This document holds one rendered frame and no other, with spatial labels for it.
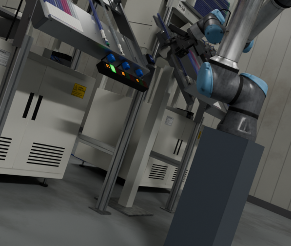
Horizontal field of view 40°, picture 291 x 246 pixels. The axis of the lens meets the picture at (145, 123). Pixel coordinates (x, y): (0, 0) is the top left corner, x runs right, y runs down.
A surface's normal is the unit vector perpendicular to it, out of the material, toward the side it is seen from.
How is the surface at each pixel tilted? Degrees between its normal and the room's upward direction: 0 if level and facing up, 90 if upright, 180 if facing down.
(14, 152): 90
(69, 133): 90
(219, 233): 90
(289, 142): 90
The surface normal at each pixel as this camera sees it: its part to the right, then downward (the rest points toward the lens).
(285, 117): -0.55, -0.18
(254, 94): 0.19, 0.07
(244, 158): 0.77, 0.26
